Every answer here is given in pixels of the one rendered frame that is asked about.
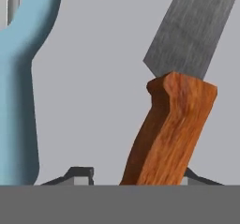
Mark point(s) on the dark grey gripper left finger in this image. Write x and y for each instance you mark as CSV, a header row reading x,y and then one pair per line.
x,y
78,174

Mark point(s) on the light blue peeler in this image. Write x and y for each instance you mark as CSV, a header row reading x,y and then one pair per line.
x,y
18,102

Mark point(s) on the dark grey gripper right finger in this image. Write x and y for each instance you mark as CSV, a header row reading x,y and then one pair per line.
x,y
193,179

